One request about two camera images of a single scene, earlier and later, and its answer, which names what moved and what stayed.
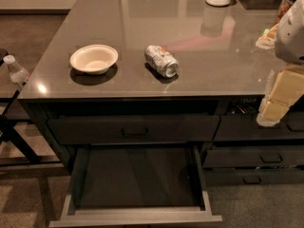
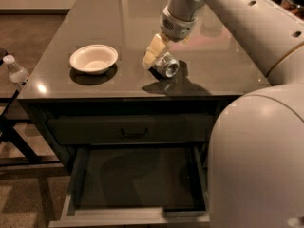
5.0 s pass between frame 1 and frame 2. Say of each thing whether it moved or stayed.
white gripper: moved
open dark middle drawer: stayed
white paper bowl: stayed
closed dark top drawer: stayed
